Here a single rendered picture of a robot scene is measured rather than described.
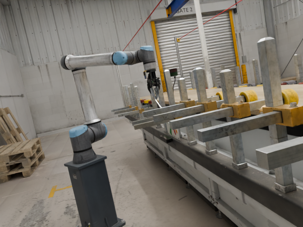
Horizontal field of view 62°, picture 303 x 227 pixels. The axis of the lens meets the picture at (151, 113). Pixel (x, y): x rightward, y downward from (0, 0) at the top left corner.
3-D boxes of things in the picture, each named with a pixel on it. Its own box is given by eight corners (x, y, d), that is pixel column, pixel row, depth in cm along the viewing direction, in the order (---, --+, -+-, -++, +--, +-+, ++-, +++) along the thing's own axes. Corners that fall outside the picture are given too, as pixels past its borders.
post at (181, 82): (193, 157, 151) (178, 78, 146) (190, 156, 155) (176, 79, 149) (198, 156, 152) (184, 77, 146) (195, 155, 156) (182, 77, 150)
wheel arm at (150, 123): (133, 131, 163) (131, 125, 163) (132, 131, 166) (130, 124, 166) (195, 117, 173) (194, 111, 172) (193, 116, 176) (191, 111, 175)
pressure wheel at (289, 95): (280, 87, 100) (269, 97, 107) (291, 104, 96) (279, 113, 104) (292, 84, 101) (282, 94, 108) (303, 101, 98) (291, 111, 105)
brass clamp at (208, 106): (207, 114, 116) (205, 103, 116) (195, 111, 129) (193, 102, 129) (219, 111, 118) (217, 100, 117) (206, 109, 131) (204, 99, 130)
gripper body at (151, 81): (150, 87, 175) (147, 70, 173) (148, 88, 183) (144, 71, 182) (161, 85, 176) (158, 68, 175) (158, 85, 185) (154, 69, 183)
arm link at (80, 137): (68, 151, 201) (63, 130, 199) (84, 145, 216) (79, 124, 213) (82, 151, 193) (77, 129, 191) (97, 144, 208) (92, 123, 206)
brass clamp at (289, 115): (291, 127, 68) (288, 109, 67) (258, 122, 81) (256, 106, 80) (309, 122, 69) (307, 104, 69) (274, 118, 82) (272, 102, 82)
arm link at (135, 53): (120, 53, 180) (135, 48, 174) (129, 53, 190) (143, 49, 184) (123, 66, 181) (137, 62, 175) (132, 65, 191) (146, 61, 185)
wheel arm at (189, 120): (173, 130, 90) (171, 120, 90) (170, 129, 93) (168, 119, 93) (290, 102, 101) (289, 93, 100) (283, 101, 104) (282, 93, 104)
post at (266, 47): (285, 194, 78) (263, 37, 72) (277, 190, 81) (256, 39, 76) (294, 191, 79) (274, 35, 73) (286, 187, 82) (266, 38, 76)
